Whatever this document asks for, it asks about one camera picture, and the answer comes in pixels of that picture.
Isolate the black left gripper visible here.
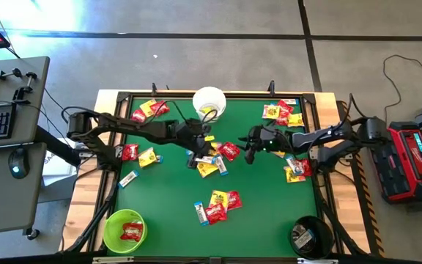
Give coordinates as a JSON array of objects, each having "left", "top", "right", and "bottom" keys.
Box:
[{"left": 176, "top": 119, "right": 215, "bottom": 169}]

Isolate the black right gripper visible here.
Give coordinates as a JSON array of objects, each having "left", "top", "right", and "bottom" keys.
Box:
[{"left": 238, "top": 125, "right": 277, "bottom": 165}]

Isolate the red Skittles candy packet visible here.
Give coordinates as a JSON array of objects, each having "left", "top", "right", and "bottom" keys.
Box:
[
  {"left": 119, "top": 221, "right": 144, "bottom": 243},
  {"left": 122, "top": 143, "right": 140, "bottom": 161},
  {"left": 299, "top": 158, "right": 313, "bottom": 177},
  {"left": 204, "top": 202, "right": 229, "bottom": 225},
  {"left": 149, "top": 101, "right": 171, "bottom": 117},
  {"left": 276, "top": 98, "right": 295, "bottom": 114},
  {"left": 130, "top": 109, "right": 147, "bottom": 124},
  {"left": 273, "top": 110, "right": 289, "bottom": 127},
  {"left": 217, "top": 142, "right": 241, "bottom": 162},
  {"left": 226, "top": 190, "right": 243, "bottom": 211}
]

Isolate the black plastic bucket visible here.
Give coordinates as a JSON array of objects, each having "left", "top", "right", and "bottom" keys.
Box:
[{"left": 288, "top": 215, "right": 335, "bottom": 262}]

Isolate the green table mat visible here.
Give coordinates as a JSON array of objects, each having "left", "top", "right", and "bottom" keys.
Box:
[{"left": 115, "top": 95, "right": 319, "bottom": 257}]

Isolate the wooden table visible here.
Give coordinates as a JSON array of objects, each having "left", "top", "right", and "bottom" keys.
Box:
[{"left": 59, "top": 89, "right": 371, "bottom": 257}]

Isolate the lime green plastic bucket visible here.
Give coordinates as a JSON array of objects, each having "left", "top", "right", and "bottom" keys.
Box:
[{"left": 103, "top": 208, "right": 149, "bottom": 254}]

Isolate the black yellow hazard strip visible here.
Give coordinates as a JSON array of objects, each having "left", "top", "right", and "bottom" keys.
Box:
[{"left": 337, "top": 100, "right": 386, "bottom": 257}]

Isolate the red black power station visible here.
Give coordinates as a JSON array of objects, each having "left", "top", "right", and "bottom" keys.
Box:
[{"left": 370, "top": 120, "right": 422, "bottom": 205}]

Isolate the black computer mouse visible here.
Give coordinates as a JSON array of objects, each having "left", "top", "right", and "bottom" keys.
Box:
[{"left": 7, "top": 147, "right": 31, "bottom": 180}]

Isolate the grey desk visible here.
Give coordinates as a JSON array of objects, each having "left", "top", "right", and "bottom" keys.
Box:
[{"left": 0, "top": 55, "right": 51, "bottom": 236}]

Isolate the black metal table frame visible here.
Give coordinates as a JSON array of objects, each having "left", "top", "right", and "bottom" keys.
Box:
[{"left": 62, "top": 81, "right": 371, "bottom": 257}]

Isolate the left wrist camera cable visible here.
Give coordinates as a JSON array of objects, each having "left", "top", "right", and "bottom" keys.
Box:
[{"left": 148, "top": 98, "right": 219, "bottom": 125}]

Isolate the silver metal bracket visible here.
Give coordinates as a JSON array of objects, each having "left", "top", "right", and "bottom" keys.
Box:
[
  {"left": 92, "top": 256, "right": 135, "bottom": 264},
  {"left": 297, "top": 257, "right": 339, "bottom": 264}
]

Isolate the black floor cable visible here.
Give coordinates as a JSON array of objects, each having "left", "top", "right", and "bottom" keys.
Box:
[{"left": 382, "top": 54, "right": 422, "bottom": 119}]

